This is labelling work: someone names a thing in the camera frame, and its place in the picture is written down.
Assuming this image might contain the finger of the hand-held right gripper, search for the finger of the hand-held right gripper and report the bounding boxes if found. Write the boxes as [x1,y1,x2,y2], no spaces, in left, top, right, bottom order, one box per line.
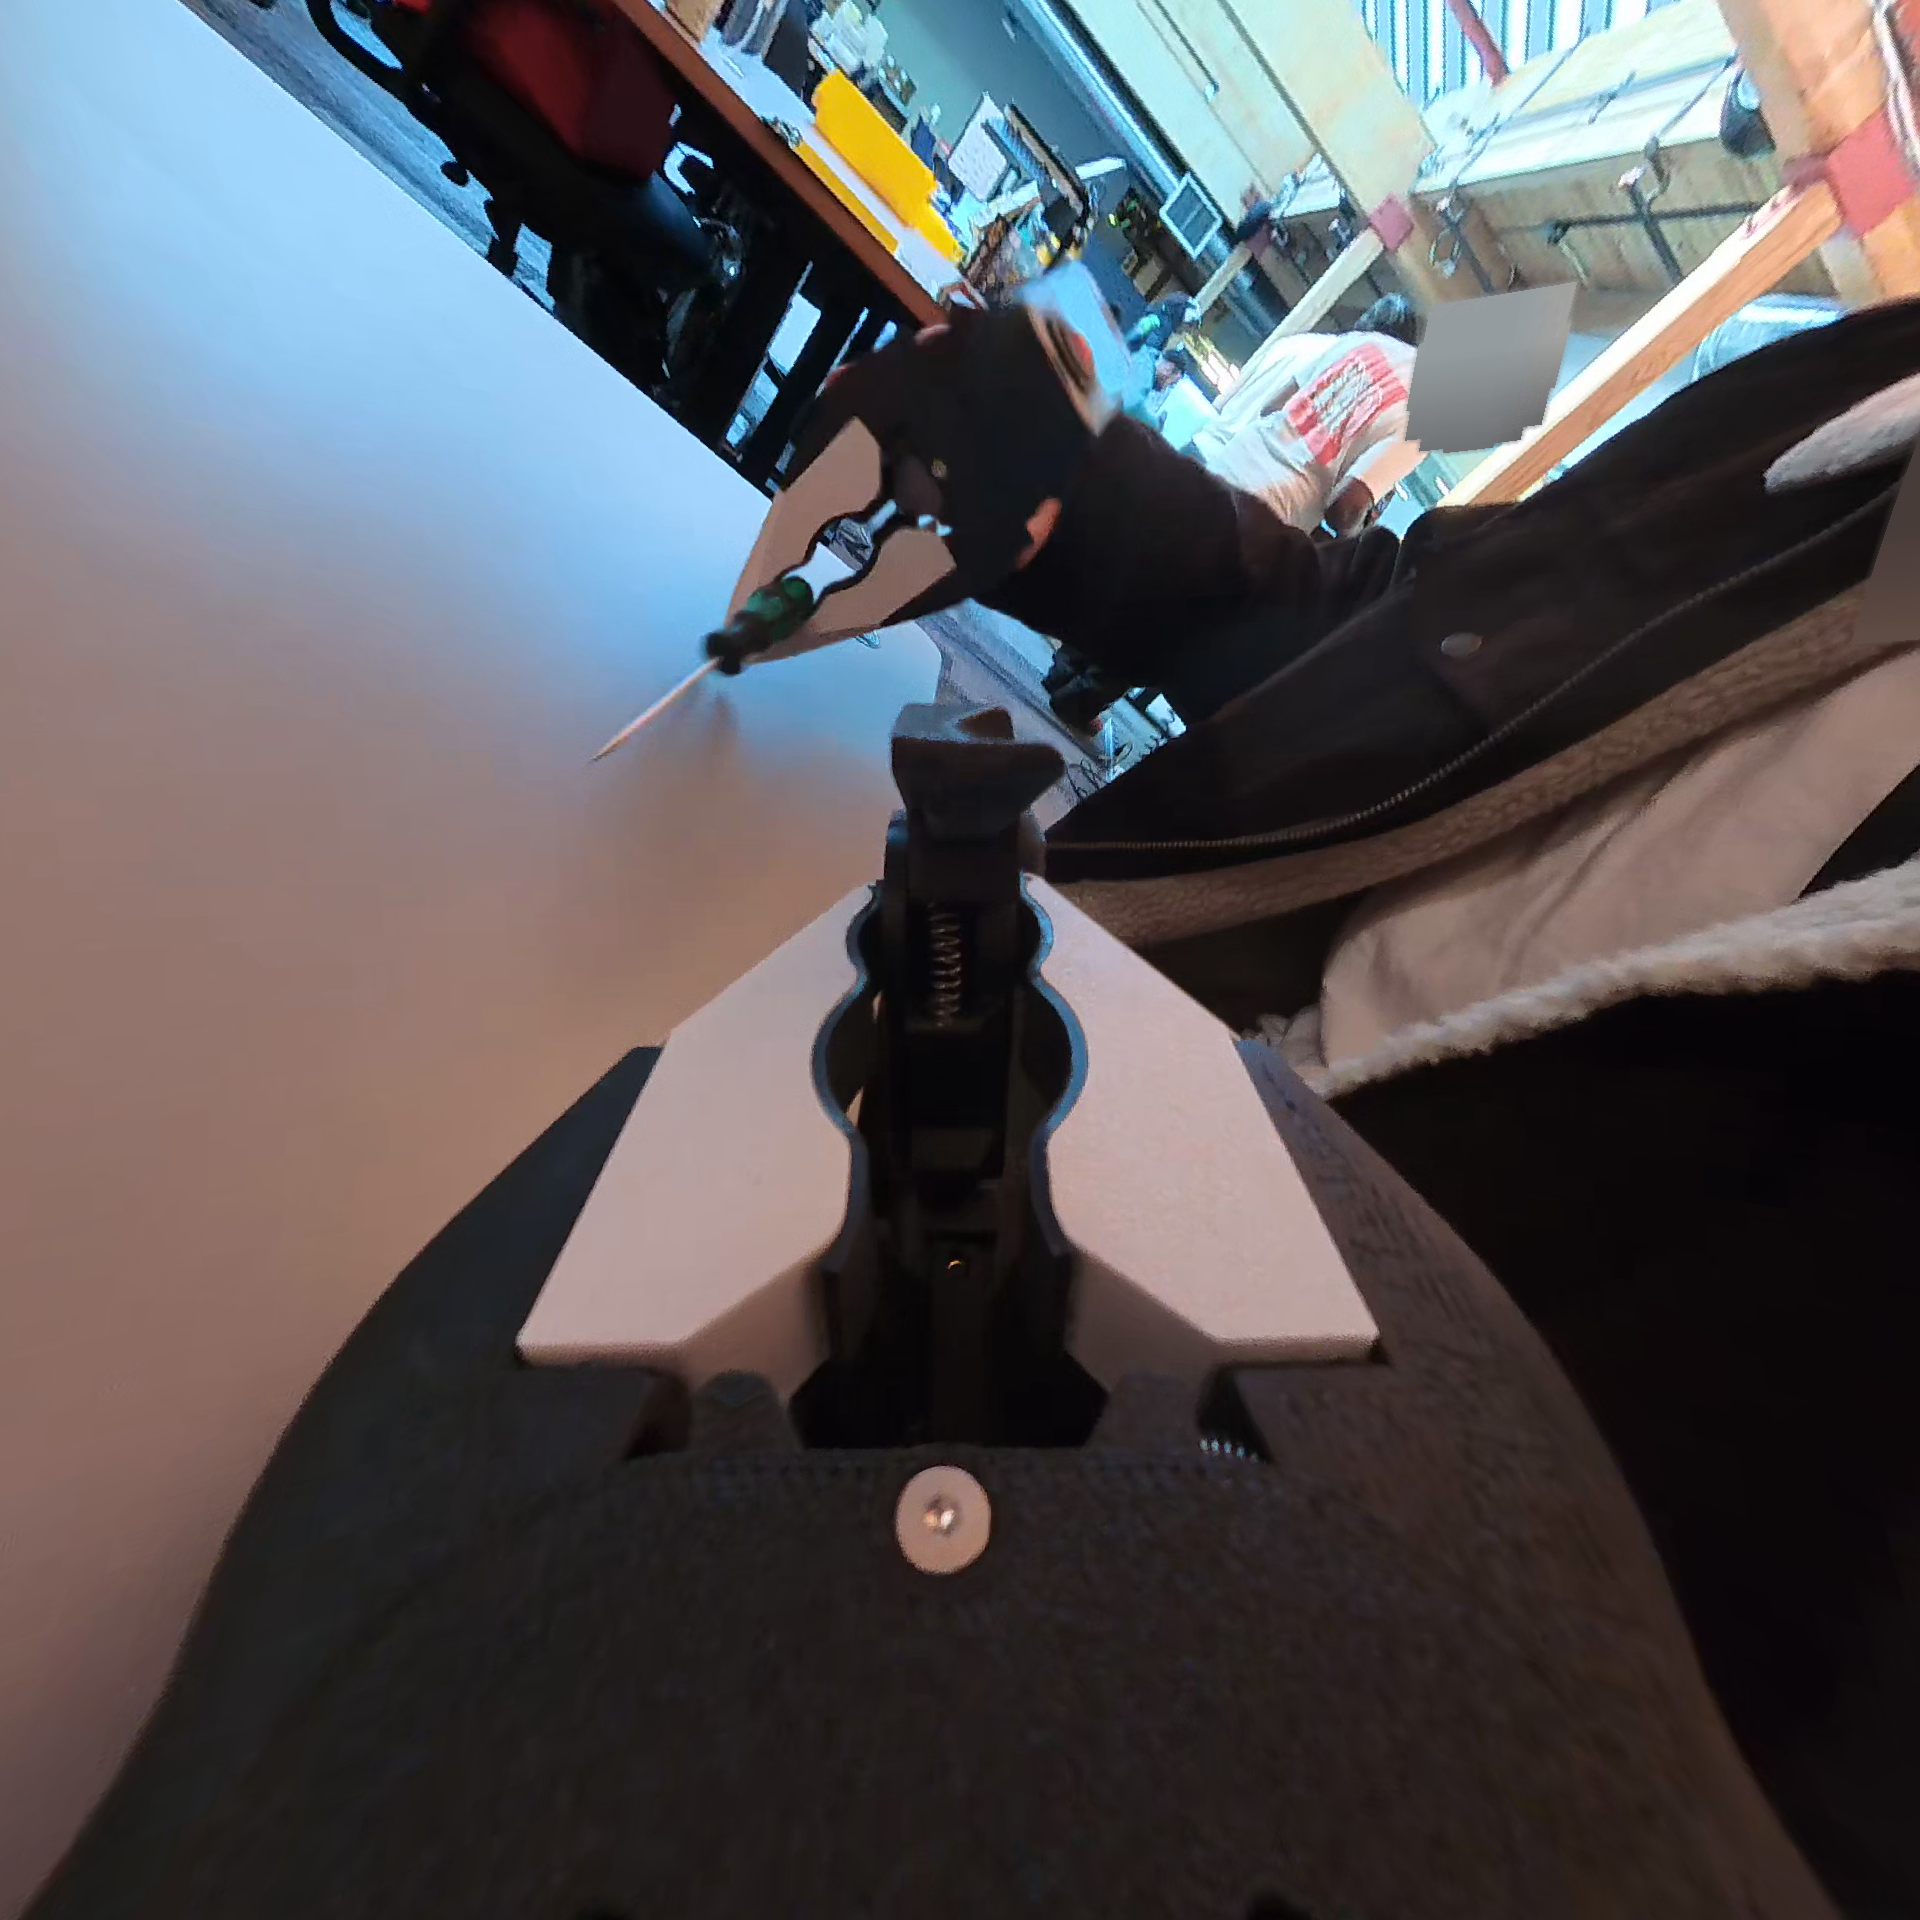
[780,517,963,662]
[727,420,902,634]

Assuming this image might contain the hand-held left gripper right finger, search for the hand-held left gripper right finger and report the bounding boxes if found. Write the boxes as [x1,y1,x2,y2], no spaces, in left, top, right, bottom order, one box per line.
[1008,878,1384,1413]

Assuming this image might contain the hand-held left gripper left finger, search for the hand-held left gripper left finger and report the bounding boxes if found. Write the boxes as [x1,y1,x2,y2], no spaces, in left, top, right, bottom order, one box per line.
[514,882,902,1413]

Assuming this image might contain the green handled screwdriver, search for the green handled screwdriver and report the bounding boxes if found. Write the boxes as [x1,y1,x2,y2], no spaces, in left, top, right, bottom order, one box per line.
[587,573,822,763]

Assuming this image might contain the black curved plastic part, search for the black curved plastic part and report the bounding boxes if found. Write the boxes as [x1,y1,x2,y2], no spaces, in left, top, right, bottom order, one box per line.
[887,699,1069,859]

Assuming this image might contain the black plastic bracket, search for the black plastic bracket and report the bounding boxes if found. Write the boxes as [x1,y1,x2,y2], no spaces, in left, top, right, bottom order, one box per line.
[856,809,1052,1444]

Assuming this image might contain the person's right forearm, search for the person's right forearm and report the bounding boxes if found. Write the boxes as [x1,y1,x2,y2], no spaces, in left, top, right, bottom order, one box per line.
[1043,411,1412,696]

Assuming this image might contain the grey desk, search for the grey desk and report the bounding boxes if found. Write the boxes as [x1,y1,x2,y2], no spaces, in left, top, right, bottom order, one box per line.
[0,0,968,1869]

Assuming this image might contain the yellow plastic bin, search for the yellow plastic bin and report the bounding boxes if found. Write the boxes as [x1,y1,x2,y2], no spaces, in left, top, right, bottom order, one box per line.
[806,66,964,269]

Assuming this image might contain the wooden table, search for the wooden table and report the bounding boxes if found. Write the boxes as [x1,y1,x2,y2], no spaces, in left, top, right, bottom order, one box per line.
[608,0,968,489]

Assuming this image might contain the black office chair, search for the black office chair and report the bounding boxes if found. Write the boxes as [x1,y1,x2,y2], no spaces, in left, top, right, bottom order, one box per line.
[304,0,730,384]

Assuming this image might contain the red bag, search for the red bag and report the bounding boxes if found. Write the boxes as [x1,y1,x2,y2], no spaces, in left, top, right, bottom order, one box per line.
[447,0,682,185]

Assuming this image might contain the person's white shirt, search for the person's white shirt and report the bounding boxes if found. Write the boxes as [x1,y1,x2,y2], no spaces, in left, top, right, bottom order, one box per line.
[1311,645,1920,1070]

